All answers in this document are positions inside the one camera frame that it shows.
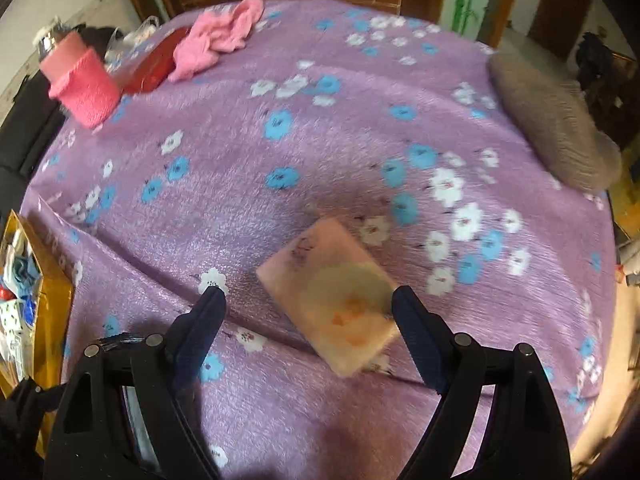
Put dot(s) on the red box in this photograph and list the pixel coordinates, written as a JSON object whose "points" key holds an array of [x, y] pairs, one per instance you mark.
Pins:
{"points": [[152, 62]]}

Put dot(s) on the pink tissue pack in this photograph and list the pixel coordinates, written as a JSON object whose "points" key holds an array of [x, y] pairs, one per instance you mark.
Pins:
{"points": [[330, 295]]}

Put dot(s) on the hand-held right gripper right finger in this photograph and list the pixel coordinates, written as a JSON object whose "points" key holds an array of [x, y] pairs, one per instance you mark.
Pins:
{"points": [[417, 340]]}

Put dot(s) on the purple floral blanket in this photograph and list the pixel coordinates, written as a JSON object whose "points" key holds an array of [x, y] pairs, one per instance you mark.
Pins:
{"points": [[300, 160]]}

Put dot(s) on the brown knitted cushion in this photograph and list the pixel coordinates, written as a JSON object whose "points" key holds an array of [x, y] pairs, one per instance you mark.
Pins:
{"points": [[555, 120]]}

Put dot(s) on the pink sleeved water bottle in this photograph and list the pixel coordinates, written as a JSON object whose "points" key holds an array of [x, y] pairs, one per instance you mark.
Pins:
{"points": [[82, 82]]}

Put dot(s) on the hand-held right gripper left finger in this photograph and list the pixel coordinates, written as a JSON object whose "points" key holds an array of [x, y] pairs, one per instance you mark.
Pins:
{"points": [[200, 340]]}

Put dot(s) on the pink cloth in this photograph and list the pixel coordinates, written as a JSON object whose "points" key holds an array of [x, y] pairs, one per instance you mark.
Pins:
{"points": [[215, 37]]}

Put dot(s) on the clear plastic bag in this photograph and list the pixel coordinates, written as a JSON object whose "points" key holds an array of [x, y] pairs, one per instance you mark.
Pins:
{"points": [[132, 42]]}

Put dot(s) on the black bag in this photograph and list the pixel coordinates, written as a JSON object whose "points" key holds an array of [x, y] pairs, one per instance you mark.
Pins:
{"points": [[25, 120]]}

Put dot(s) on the yellow plastic bag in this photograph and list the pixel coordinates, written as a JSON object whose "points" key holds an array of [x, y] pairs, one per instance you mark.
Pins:
{"points": [[30, 310]]}

